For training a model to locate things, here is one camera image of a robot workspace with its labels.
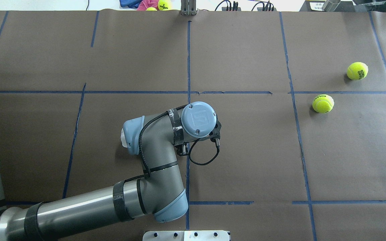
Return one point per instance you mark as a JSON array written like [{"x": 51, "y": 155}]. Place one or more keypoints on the orange black power strip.
[{"x": 231, "y": 6}]

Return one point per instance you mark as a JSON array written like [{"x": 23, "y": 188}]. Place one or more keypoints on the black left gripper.
[{"x": 182, "y": 149}]

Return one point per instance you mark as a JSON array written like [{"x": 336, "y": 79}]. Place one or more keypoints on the aluminium frame post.
[{"x": 188, "y": 8}]

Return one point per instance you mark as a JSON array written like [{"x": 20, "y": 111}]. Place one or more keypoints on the small metal cup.
[{"x": 330, "y": 5}]

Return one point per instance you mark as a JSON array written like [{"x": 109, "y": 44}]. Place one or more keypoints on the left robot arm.
[{"x": 159, "y": 190}]

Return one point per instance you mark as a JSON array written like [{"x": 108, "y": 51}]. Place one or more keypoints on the pink cloth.
[{"x": 146, "y": 4}]

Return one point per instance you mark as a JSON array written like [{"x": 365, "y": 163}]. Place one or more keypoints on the blue cloth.
[{"x": 131, "y": 4}]

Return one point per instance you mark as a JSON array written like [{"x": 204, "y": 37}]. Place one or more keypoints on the clear tennis ball can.
[{"x": 123, "y": 139}]

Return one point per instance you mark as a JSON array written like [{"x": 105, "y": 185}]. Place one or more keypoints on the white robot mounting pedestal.
[{"x": 187, "y": 235}]

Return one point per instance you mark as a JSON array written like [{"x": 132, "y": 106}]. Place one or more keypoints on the spare tennis ball on desk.
[{"x": 165, "y": 5}]

